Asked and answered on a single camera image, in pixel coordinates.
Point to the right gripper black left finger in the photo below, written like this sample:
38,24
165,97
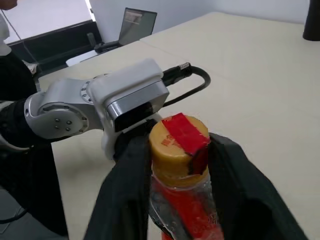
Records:
125,200

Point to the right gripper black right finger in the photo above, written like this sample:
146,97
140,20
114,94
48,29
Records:
245,195

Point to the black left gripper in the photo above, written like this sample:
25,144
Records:
125,139

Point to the yellow bottle cap red tape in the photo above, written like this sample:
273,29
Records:
170,150

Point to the small plastic bottle red liquid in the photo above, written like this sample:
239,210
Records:
180,212

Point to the dark grey open laptop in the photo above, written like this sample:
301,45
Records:
137,22

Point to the person in white top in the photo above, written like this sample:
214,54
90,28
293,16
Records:
4,32

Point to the tall black cup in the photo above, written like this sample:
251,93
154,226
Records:
312,22

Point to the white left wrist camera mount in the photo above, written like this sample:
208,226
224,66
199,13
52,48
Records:
130,75

